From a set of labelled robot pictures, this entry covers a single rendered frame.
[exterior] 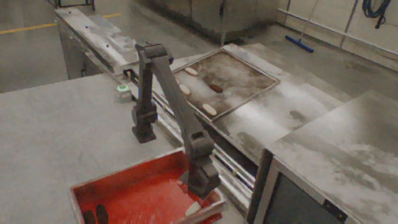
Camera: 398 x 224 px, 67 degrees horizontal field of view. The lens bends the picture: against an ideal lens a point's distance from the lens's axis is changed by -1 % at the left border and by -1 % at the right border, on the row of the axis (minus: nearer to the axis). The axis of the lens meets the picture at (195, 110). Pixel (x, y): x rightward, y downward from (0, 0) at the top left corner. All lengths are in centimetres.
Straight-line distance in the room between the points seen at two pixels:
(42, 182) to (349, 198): 110
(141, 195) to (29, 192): 43
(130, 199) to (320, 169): 74
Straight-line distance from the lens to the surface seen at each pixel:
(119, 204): 122
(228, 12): 422
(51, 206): 128
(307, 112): 158
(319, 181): 71
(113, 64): 192
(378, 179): 79
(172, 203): 121
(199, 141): 92
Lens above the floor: 178
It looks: 35 degrees down
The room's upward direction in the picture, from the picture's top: 4 degrees clockwise
